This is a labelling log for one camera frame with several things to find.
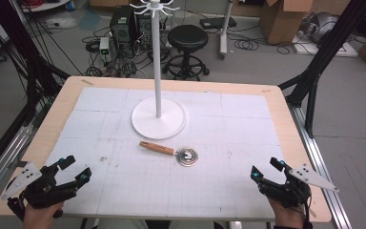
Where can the white hook stand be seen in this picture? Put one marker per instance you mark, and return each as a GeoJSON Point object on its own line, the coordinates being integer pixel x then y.
{"type": "Point", "coordinates": [158, 120]}

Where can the small grey box device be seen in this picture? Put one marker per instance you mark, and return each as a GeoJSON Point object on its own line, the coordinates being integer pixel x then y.
{"type": "Point", "coordinates": [104, 46]}

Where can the person's left hand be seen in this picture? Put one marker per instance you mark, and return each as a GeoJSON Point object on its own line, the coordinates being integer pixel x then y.
{"type": "Point", "coordinates": [39, 218]}

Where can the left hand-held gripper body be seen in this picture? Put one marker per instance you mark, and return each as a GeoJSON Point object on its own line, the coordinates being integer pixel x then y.
{"type": "Point", "coordinates": [46, 191]}

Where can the large open cardboard box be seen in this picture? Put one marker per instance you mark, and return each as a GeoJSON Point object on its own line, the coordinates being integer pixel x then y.
{"type": "Point", "coordinates": [282, 22]}

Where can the strip of brown tape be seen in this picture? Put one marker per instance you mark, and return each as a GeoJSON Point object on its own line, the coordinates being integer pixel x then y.
{"type": "Point", "coordinates": [87, 82]}

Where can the black computer tower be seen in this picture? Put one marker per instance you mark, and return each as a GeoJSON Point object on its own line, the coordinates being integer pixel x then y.
{"type": "Point", "coordinates": [122, 27]}

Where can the white wheeled stand leg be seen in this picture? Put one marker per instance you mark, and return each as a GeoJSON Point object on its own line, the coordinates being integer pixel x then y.
{"type": "Point", "coordinates": [224, 35]}

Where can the person's right hand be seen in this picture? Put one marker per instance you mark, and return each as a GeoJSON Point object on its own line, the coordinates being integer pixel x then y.
{"type": "Point", "coordinates": [286, 216]}

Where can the black round stool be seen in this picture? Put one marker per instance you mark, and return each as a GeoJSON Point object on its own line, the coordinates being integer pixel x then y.
{"type": "Point", "coordinates": [187, 39]}

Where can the aluminium rail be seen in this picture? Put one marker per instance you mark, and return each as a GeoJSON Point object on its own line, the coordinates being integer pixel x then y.
{"type": "Point", "coordinates": [3, 171]}
{"type": "Point", "coordinates": [324, 165]}

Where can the white round table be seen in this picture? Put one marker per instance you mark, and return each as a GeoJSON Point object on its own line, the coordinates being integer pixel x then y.
{"type": "Point", "coordinates": [44, 4]}

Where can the black metal frame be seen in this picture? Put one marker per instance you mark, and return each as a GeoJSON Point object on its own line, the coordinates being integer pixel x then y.
{"type": "Point", "coordinates": [327, 51]}

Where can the white grid mat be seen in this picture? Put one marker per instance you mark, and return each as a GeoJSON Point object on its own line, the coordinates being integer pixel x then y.
{"type": "Point", "coordinates": [203, 191]}

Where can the grey rounded appliance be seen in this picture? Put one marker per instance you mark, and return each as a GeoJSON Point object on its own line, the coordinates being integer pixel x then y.
{"type": "Point", "coordinates": [322, 27]}

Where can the white flat board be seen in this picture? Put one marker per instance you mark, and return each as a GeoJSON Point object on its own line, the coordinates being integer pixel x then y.
{"type": "Point", "coordinates": [336, 51]}

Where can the flat black device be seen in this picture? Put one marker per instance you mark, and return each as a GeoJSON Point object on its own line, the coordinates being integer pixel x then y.
{"type": "Point", "coordinates": [217, 22]}

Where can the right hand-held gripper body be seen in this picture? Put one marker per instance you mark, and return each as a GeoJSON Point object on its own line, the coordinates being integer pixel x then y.
{"type": "Point", "coordinates": [290, 191]}

